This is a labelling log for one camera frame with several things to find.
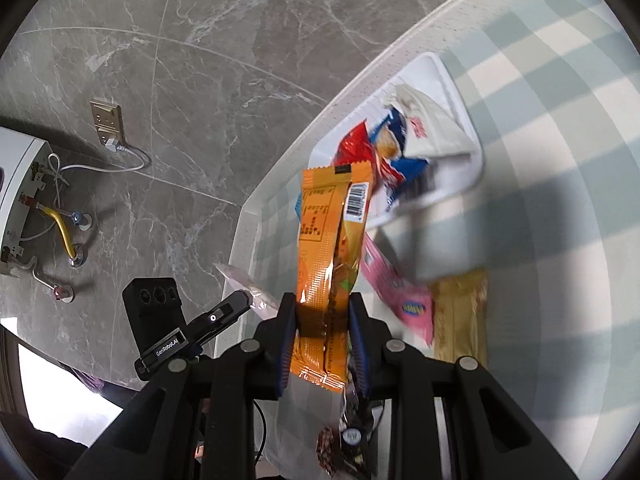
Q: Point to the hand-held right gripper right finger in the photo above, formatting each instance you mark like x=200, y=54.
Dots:
x=357, y=350

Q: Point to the gold wall socket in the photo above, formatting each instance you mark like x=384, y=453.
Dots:
x=105, y=117

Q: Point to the white plastic tray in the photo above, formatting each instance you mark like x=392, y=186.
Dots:
x=450, y=180

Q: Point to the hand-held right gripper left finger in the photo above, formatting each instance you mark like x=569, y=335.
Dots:
x=287, y=340

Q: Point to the blue cake roll packet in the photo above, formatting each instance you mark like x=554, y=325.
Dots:
x=402, y=167

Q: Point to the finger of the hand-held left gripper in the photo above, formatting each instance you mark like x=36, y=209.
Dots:
x=220, y=315

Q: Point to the black snack packet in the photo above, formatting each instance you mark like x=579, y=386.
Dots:
x=352, y=440

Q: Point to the orange snack packet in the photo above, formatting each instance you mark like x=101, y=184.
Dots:
x=320, y=260

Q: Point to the pink snack packet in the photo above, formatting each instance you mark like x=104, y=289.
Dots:
x=405, y=300

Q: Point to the gold snack packet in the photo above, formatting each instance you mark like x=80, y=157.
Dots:
x=460, y=310

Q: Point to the red woven pattern snack packet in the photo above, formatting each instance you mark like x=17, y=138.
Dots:
x=327, y=447

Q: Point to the clear pale snack packet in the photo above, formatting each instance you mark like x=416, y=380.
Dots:
x=240, y=280

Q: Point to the long white snack packet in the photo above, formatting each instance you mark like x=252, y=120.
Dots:
x=435, y=130

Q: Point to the white water heater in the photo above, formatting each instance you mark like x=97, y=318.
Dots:
x=15, y=185

